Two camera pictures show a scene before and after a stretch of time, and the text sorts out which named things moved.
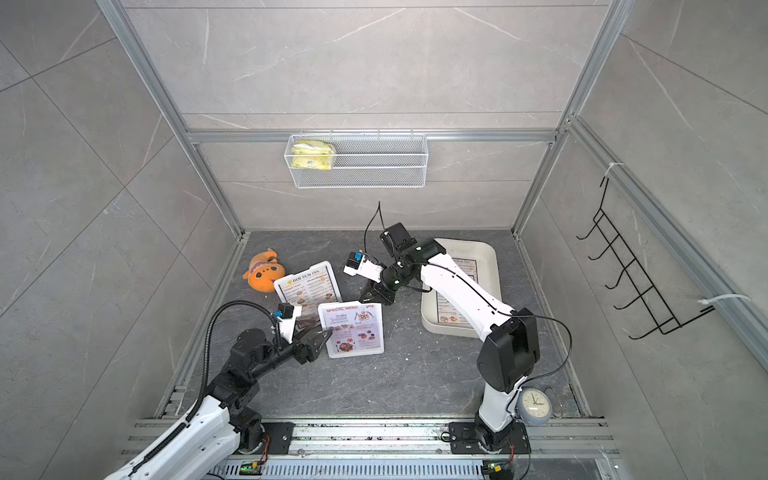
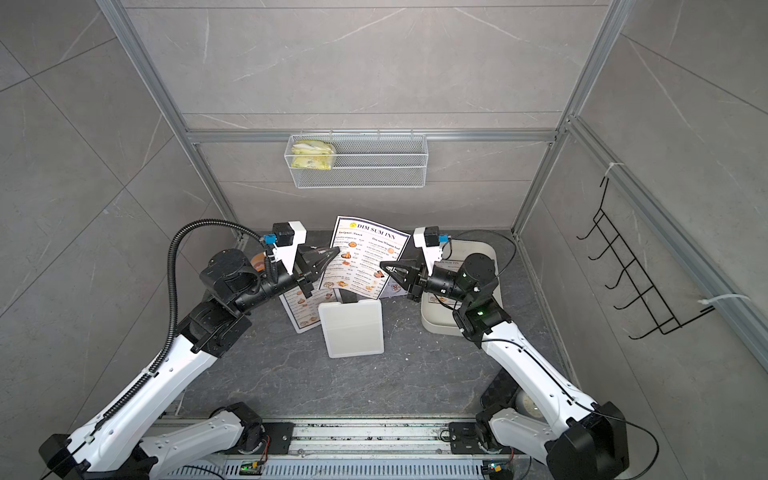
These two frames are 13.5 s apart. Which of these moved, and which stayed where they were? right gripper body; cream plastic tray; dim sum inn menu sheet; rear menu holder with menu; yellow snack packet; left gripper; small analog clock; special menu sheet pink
Moved: dim sum inn menu sheet; right gripper body; left gripper; special menu sheet pink
Stayed: rear menu holder with menu; cream plastic tray; small analog clock; yellow snack packet
